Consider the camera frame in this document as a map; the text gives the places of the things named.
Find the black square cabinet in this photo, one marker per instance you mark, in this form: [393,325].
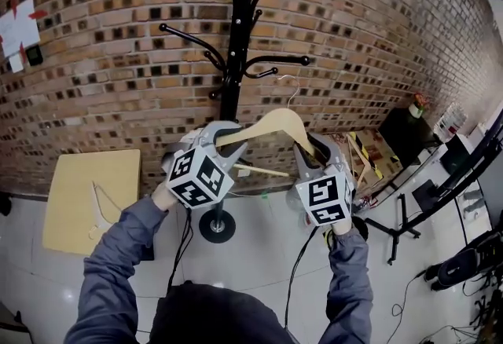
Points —
[404,134]

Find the white paper sheet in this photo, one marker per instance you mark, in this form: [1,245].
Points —
[17,30]

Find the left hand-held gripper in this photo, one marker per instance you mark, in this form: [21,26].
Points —
[200,177]

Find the small white paper note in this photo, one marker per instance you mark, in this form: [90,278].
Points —
[15,63]

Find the wooden hanger with bar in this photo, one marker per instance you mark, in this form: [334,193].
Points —
[279,116]

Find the black box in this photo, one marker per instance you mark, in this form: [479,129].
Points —
[456,154]

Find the person's left forearm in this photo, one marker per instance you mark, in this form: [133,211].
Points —
[118,248]

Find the black floor stand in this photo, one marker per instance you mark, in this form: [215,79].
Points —
[401,217]

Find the red tape strip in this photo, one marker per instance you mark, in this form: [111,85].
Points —
[15,6]
[39,14]

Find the small potted plant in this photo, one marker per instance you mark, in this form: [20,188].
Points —
[418,107]

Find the small black wall device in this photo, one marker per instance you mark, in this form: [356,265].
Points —
[34,55]

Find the person's right forearm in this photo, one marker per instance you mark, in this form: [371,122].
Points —
[349,275]

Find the black flat panel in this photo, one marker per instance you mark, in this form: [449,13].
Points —
[424,195]

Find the person's torso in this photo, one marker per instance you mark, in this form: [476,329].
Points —
[220,315]

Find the pale hanger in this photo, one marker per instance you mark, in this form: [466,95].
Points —
[97,197]

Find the white container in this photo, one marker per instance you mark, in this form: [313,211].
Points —
[452,120]

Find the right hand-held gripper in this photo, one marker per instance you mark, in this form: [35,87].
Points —
[324,201]

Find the striped cardboard box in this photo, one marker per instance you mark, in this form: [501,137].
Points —
[389,154]

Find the black coat stand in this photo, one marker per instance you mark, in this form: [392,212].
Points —
[236,40]

